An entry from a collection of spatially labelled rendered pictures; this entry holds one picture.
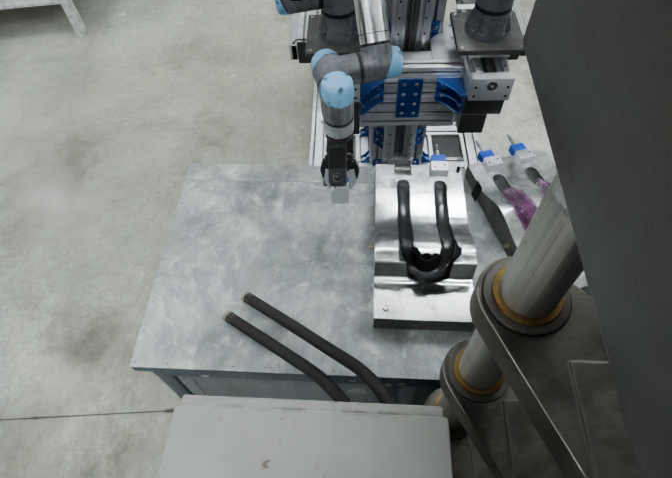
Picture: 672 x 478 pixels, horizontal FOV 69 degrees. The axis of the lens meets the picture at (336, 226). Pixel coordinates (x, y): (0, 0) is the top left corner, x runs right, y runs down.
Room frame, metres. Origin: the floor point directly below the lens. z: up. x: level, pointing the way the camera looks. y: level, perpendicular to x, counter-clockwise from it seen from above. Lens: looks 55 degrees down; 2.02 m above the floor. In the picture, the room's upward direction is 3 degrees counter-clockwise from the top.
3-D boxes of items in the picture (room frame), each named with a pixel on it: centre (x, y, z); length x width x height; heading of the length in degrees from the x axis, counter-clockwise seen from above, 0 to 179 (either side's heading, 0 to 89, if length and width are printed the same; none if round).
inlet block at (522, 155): (1.07, -0.59, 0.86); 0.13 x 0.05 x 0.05; 11
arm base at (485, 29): (1.45, -0.54, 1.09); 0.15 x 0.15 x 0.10
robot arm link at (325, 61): (1.00, -0.02, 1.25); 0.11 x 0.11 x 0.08; 10
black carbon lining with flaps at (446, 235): (0.76, -0.25, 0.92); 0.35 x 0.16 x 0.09; 174
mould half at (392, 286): (0.75, -0.24, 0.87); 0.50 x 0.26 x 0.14; 174
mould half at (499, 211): (0.80, -0.60, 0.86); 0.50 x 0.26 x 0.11; 11
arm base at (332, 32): (1.48, -0.05, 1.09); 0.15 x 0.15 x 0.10
